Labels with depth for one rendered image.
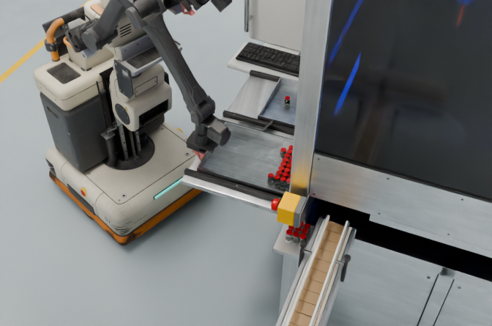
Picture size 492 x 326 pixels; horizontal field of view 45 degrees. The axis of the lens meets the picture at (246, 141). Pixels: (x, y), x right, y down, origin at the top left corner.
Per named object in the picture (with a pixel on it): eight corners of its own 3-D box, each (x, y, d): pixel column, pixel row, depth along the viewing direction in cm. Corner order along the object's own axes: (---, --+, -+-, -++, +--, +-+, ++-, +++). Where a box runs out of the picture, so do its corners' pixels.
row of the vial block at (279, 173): (294, 154, 217) (295, 146, 214) (278, 188, 205) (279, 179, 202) (288, 153, 218) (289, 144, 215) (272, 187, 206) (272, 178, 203)
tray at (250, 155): (310, 151, 219) (310, 144, 216) (288, 201, 201) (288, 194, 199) (225, 128, 228) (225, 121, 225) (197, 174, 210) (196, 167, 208)
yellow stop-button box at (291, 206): (305, 212, 188) (307, 197, 183) (298, 228, 183) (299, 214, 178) (282, 205, 190) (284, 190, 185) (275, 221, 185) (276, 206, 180)
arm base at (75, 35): (91, 20, 222) (64, 32, 216) (99, 15, 216) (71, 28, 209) (102, 40, 224) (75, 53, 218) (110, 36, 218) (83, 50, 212)
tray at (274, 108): (359, 103, 239) (360, 97, 236) (342, 145, 221) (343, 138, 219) (280, 83, 248) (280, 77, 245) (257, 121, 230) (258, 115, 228)
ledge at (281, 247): (326, 234, 194) (326, 231, 192) (314, 265, 185) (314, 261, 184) (285, 222, 197) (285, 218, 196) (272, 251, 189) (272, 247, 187)
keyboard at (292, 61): (327, 65, 270) (328, 61, 268) (316, 83, 260) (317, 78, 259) (248, 43, 282) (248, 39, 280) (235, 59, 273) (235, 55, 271)
